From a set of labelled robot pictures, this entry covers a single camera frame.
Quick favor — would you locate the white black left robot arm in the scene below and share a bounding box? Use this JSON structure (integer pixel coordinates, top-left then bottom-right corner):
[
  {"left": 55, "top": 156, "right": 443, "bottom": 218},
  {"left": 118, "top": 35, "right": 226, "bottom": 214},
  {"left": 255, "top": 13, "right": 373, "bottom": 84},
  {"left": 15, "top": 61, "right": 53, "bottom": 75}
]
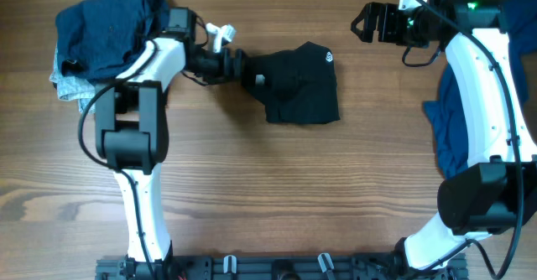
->
[{"left": 93, "top": 8, "right": 245, "bottom": 279}]

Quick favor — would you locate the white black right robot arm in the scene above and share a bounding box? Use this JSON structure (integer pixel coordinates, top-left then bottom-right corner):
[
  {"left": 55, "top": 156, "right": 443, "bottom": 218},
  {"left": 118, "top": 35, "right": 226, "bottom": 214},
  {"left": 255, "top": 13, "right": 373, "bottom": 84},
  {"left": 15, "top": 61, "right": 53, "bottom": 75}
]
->
[{"left": 351, "top": 0, "right": 536, "bottom": 279}]

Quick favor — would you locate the folded navy blue shirt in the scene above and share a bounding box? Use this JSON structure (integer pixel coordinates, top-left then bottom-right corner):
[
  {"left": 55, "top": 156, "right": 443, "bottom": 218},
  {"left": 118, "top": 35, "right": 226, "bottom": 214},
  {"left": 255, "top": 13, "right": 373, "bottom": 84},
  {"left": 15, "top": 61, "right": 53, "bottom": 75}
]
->
[{"left": 55, "top": 0, "right": 169, "bottom": 80}]

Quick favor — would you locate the black polo shirt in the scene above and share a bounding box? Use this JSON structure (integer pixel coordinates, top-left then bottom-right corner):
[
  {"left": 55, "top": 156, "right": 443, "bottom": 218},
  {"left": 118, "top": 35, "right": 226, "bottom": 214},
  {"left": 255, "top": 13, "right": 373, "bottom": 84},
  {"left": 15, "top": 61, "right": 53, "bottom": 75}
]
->
[{"left": 242, "top": 42, "right": 340, "bottom": 125}]

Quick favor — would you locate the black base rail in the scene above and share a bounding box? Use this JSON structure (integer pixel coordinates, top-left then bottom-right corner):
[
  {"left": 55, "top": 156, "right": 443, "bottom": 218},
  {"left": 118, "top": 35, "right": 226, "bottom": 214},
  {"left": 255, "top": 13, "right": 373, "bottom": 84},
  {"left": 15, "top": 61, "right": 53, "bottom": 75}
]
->
[{"left": 94, "top": 252, "right": 469, "bottom": 280}]

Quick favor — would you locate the folded light grey garment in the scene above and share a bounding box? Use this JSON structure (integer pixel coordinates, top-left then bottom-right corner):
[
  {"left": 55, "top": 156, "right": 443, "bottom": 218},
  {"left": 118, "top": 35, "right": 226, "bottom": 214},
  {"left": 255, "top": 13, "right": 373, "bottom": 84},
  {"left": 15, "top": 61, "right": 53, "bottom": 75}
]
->
[{"left": 50, "top": 49, "right": 96, "bottom": 113}]

